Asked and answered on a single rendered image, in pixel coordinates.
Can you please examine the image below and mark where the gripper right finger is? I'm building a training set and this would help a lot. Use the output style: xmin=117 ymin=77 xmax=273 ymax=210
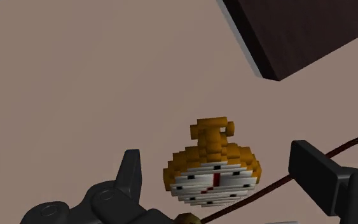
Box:
xmin=288 ymin=139 xmax=358 ymax=224

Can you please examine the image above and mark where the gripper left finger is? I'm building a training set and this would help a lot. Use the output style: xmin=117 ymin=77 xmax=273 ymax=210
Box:
xmin=18 ymin=149 xmax=175 ymax=224

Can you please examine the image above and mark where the gold pocket watch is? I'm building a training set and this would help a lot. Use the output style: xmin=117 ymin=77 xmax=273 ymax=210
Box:
xmin=162 ymin=116 xmax=263 ymax=208

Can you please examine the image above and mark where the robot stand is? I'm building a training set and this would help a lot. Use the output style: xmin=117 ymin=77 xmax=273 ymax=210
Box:
xmin=222 ymin=0 xmax=358 ymax=82

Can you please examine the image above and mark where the brown cord with gold end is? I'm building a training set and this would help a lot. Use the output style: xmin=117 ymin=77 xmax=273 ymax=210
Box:
xmin=174 ymin=129 xmax=358 ymax=224

